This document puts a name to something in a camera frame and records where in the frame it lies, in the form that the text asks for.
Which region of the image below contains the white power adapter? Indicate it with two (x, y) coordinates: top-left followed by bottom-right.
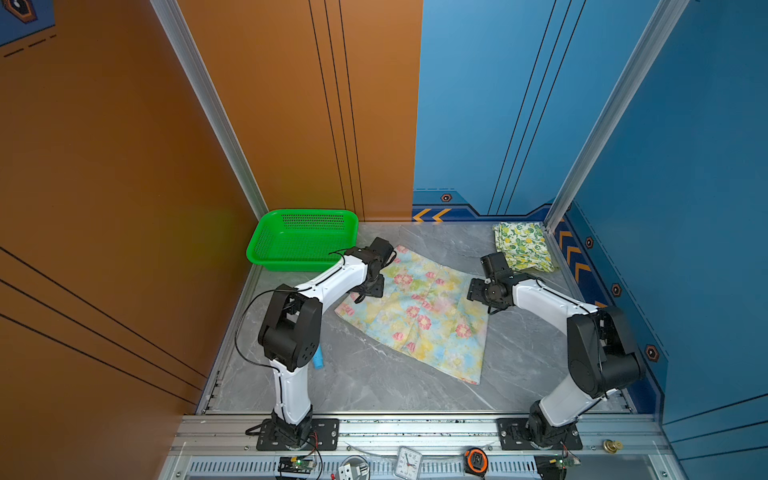
(336, 455), (371, 480)

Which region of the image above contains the small white clock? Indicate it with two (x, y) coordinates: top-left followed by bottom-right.
(394, 446), (423, 480)

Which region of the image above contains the orange black tape measure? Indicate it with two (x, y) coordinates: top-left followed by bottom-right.
(463, 447), (489, 479)

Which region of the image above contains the light blue cylinder tool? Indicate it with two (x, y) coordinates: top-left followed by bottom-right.
(312, 347), (324, 370)

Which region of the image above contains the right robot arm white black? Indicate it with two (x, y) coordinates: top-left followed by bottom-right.
(467, 252), (645, 449)

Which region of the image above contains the green plastic basket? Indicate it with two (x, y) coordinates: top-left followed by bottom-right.
(246, 209), (359, 272)

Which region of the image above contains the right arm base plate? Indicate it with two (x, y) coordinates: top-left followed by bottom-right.
(496, 417), (583, 451)

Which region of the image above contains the pastel floral skirt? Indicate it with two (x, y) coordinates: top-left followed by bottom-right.
(335, 245), (489, 385)

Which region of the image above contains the brass round knob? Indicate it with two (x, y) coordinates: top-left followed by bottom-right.
(603, 439), (624, 454)

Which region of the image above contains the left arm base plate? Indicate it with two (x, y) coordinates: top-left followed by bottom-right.
(256, 418), (340, 452)

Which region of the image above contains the green circuit board left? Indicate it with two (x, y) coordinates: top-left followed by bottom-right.
(276, 456), (318, 479)

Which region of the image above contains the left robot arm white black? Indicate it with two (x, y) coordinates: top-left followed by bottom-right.
(258, 237), (396, 448)

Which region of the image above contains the lemon print skirt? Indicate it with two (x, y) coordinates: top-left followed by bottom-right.
(493, 222), (556, 273)

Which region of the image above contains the circuit board right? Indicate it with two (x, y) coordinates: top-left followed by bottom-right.
(534, 456), (582, 480)

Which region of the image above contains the aluminium front rail frame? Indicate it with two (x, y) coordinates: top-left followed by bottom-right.
(159, 412), (686, 479)

